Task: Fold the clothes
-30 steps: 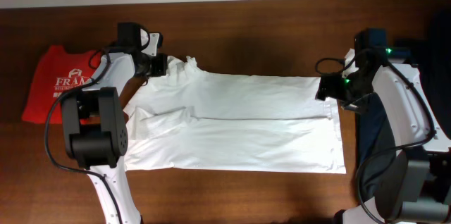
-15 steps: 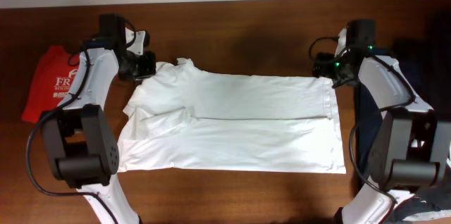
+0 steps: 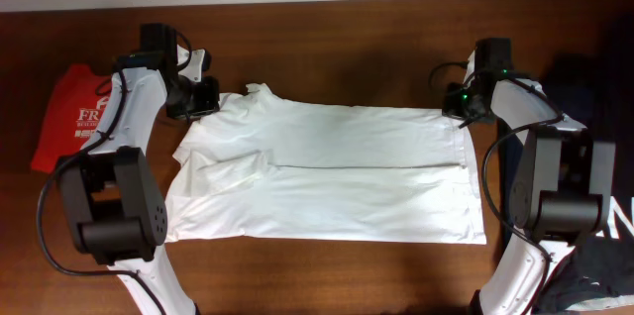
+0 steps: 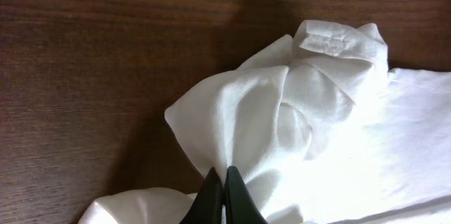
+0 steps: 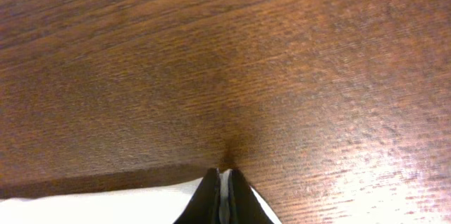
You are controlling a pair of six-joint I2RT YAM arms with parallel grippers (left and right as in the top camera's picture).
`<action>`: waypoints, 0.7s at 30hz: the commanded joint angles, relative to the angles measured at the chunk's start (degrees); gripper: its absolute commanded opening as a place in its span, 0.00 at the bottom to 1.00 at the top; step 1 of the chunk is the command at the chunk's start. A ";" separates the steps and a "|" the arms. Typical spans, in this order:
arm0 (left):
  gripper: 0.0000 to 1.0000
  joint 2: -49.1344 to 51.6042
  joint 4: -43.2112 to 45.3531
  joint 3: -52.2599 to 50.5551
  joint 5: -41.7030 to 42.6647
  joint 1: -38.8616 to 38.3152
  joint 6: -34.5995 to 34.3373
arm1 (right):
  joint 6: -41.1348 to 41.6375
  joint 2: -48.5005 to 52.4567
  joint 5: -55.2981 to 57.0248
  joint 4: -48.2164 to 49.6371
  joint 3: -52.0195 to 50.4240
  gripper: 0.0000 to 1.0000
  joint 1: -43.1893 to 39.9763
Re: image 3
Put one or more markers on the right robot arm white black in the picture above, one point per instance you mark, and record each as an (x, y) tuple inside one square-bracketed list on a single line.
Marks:
[(561, 189)]

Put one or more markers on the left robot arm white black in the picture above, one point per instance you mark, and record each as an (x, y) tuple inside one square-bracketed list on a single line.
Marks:
[(111, 200)]

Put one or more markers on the black t-shirt with white letters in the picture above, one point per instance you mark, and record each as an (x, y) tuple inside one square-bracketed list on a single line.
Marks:
[(597, 90)]

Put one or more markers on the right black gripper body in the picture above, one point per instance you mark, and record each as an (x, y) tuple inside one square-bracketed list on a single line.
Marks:
[(461, 103)]

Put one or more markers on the white t-shirt with robot print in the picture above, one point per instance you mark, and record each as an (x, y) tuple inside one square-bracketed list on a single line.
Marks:
[(268, 167)]

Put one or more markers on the dark grey garment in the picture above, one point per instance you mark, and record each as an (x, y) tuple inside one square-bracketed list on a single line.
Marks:
[(598, 275)]

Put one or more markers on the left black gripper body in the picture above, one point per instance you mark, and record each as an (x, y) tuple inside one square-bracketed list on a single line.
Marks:
[(195, 97)]

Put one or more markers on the folded red FRAM t-shirt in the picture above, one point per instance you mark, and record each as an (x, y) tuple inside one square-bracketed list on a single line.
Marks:
[(73, 112)]

